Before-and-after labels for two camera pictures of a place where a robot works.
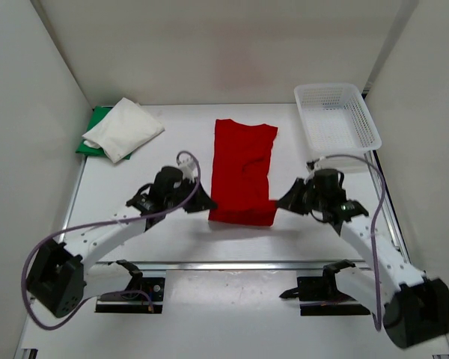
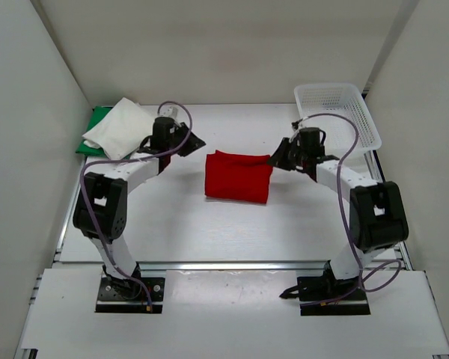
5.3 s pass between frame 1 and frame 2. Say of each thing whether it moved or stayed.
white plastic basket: stayed
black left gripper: moved
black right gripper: moved
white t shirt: stayed
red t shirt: moved
